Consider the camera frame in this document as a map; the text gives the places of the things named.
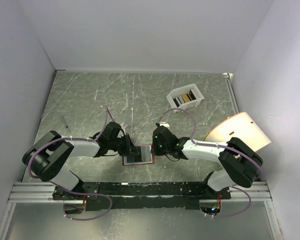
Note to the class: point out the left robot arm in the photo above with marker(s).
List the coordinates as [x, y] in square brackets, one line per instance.
[46, 159]

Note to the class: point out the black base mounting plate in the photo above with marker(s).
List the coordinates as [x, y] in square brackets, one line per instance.
[139, 195]

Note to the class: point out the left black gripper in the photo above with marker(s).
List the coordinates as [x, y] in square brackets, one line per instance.
[129, 145]

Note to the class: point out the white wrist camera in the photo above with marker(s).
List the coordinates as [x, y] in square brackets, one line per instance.
[124, 126]
[163, 123]

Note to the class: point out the white plastic card tray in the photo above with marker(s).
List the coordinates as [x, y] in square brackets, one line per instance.
[185, 89]

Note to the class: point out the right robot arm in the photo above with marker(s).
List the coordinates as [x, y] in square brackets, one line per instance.
[240, 165]

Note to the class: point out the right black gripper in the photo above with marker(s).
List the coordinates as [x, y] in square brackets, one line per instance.
[155, 151]

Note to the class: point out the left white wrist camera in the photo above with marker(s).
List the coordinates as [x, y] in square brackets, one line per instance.
[124, 126]

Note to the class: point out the white orange lamp shade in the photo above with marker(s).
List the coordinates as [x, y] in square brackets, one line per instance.
[241, 126]

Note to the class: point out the red leather card holder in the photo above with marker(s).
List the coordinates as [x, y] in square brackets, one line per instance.
[138, 148]

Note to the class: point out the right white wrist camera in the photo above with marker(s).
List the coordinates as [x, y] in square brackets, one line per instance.
[163, 123]

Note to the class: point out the black credit card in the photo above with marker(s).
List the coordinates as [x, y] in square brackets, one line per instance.
[133, 158]
[146, 155]

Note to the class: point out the small grey metal rod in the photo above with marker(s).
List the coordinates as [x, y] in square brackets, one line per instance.
[65, 124]

